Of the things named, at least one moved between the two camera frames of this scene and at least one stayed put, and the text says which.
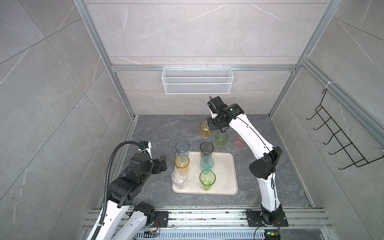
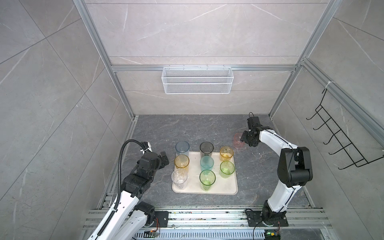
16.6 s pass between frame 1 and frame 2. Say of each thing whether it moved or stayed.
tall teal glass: stayed
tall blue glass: stayed
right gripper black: moved
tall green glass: stayed
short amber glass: moved
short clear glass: stayed
